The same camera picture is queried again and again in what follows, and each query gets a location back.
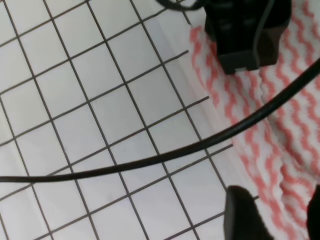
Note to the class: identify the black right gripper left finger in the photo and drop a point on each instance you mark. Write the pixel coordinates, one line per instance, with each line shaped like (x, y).
(242, 220)

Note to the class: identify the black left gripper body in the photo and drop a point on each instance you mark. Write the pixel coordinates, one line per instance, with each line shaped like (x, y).
(227, 17)

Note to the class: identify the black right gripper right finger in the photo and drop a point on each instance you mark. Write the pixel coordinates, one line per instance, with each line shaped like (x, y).
(313, 216)

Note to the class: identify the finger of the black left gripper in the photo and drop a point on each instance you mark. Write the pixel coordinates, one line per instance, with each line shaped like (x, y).
(269, 45)
(237, 49)

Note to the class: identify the pink wavy striped towel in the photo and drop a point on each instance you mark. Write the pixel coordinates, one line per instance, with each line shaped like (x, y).
(272, 117)

